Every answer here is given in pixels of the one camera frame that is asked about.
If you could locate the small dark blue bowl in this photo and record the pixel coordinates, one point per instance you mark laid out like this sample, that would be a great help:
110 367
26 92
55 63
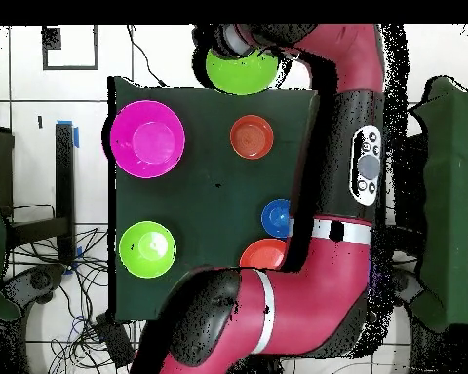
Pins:
275 218

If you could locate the large orange bowl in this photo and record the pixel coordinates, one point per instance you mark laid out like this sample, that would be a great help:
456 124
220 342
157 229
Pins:
263 255

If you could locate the small translucent orange bowl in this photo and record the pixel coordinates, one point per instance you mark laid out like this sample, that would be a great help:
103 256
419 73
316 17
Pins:
252 137

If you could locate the large green bowl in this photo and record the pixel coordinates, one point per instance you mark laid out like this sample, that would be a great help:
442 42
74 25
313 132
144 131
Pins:
241 76
147 249

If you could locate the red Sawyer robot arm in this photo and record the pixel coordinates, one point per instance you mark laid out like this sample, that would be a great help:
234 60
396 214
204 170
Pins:
319 280

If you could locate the dark green table cloth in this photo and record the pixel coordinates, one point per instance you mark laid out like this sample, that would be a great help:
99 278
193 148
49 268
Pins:
202 194

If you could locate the large pink bowl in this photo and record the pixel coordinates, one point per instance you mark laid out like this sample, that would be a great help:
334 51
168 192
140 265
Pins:
148 140

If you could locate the black metal stand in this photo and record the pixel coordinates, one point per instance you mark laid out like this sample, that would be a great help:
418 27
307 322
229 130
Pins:
64 175

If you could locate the blue tape strip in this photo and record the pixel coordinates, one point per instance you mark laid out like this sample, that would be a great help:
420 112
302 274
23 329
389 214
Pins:
76 136

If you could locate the black floor box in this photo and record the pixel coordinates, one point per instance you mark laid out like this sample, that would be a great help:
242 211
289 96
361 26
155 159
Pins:
115 339

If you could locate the black office chair base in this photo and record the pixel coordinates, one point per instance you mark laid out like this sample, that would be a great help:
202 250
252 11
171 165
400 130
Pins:
39 280

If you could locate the black floor frame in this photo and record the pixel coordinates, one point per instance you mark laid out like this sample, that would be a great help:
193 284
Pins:
50 39

